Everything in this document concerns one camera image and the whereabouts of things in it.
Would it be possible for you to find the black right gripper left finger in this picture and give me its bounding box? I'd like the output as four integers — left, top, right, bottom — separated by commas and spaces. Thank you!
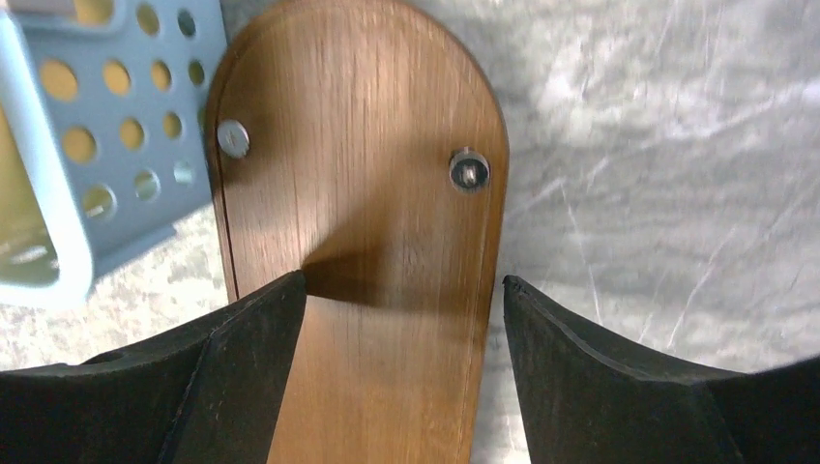
1, 272, 307, 463

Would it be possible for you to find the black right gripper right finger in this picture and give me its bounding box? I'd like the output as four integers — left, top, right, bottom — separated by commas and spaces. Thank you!
503, 275, 819, 464

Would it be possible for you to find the brown oval wooden tray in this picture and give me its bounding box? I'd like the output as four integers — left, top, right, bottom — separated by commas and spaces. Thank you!
206, 1, 509, 463

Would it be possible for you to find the light blue plastic basket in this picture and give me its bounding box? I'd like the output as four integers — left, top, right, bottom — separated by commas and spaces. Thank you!
1, 1, 226, 307

